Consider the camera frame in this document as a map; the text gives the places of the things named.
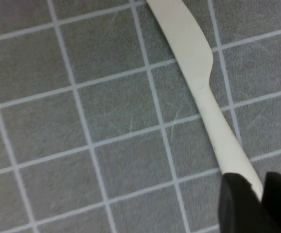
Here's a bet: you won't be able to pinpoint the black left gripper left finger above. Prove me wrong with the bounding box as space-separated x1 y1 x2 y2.
218 172 281 233

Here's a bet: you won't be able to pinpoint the white plastic knife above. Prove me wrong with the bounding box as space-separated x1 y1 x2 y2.
146 0 264 202

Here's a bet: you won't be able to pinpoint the gray grid mat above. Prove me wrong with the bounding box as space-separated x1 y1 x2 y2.
0 0 281 233

